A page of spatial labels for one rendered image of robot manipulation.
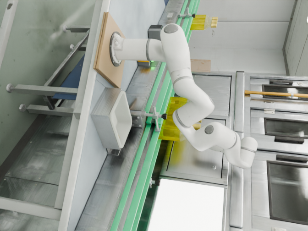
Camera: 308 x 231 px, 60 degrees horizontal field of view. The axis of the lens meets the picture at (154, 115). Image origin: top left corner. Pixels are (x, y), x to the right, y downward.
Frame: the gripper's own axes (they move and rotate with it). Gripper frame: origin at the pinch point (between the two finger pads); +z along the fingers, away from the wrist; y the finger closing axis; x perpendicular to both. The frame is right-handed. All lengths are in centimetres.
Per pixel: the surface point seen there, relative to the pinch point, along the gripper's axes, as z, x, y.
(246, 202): -30.9, 17.1, -14.8
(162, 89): 25.2, -13.1, 13.9
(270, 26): 43, -603, -249
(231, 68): 102, -489, -313
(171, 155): 11.8, 7.9, -12.4
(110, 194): 20, 48, 6
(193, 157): 0.6, 4.7, -12.5
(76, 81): 77, -2, 14
